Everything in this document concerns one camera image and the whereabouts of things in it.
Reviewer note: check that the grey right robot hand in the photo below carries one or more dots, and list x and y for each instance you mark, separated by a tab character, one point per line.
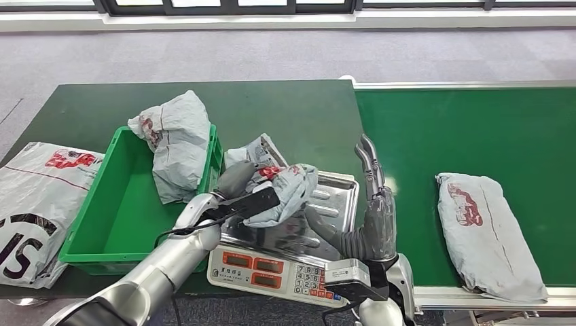
380	225

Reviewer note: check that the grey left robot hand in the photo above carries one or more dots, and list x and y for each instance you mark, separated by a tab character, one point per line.
236	177

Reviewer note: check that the grey courier bag red print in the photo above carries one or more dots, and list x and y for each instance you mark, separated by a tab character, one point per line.
486	234
180	144
288	189

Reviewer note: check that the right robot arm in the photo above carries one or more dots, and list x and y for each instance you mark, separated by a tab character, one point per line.
387	310

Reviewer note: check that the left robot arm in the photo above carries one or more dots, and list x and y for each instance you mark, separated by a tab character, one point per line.
153	274

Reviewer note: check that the green conveyor belt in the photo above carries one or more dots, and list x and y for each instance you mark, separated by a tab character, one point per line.
472	135

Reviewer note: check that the steel scale tray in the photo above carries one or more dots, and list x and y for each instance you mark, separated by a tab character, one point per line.
333	202

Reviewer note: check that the white electronic scale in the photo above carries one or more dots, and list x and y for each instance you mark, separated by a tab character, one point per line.
270	270

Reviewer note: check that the green plastic crate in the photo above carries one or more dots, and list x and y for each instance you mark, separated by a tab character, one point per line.
130	216

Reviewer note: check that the large white bag black letters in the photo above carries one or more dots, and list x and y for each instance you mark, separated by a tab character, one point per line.
40	193

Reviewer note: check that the silver round table foot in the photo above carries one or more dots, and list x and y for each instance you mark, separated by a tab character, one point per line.
27	302

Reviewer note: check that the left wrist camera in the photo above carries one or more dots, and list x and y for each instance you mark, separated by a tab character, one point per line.
252	204

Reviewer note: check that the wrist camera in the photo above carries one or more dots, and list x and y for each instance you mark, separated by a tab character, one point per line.
346	274
252	204

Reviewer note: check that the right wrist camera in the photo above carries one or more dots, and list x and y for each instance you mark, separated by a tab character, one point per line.
346	274

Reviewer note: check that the aluminium conveyor frame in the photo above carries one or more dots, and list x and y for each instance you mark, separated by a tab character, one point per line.
450	297

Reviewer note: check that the dark window frame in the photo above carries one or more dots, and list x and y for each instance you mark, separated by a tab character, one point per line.
225	6

